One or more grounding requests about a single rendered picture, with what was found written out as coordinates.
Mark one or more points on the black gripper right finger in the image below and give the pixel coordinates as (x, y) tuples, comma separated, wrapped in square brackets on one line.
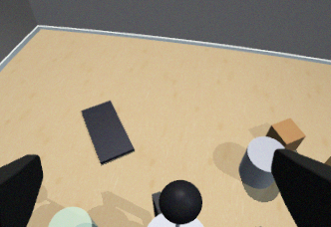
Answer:
[(305, 186)]

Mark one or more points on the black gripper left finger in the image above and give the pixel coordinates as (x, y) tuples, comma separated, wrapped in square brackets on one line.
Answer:
[(20, 182)]

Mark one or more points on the glass french press with black plunger knob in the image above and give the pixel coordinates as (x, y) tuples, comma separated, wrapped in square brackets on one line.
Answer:
[(177, 206)]

